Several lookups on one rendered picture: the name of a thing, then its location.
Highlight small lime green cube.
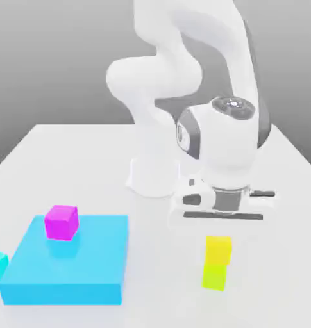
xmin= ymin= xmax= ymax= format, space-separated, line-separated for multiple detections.
xmin=201 ymin=263 xmax=227 ymax=292

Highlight small magenta cube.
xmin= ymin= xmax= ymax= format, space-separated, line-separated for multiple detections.
xmin=44 ymin=204 xmax=80 ymax=242

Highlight small yellow cube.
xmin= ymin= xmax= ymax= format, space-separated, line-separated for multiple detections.
xmin=205 ymin=235 xmax=232 ymax=267

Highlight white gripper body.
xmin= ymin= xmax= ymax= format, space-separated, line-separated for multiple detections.
xmin=170 ymin=199 xmax=276 ymax=227

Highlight large light blue box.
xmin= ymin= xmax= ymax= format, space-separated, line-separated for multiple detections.
xmin=0 ymin=214 xmax=130 ymax=306

